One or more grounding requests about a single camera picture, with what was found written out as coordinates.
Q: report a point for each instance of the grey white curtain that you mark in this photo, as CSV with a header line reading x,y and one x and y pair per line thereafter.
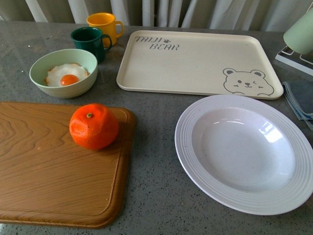
x,y
252,15

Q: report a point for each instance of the light green bowl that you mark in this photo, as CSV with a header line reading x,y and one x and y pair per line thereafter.
x,y
39,72

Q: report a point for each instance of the white ridged plate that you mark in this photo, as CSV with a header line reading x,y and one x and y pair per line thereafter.
x,y
245,154

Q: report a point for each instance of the orange fruit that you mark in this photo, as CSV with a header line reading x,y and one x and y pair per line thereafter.
x,y
93,126

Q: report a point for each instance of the grey blue cloth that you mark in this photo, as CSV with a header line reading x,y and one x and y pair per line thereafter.
x,y
299,95

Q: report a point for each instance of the dark green mug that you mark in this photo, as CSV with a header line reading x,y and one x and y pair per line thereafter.
x,y
93,40

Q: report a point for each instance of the wooden cutting board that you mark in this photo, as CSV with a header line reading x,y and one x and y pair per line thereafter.
x,y
47,179

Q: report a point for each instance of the cream bear tray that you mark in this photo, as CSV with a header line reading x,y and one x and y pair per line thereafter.
x,y
197,63

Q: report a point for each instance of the yellow mug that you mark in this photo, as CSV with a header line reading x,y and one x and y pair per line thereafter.
x,y
108,24

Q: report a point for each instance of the fake fried egg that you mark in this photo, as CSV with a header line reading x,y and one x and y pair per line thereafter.
x,y
65,75

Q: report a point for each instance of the light green cup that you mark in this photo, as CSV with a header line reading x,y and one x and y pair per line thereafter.
x,y
299,37

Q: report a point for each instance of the white cup rack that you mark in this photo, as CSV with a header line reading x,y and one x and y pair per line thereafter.
x,y
302,62

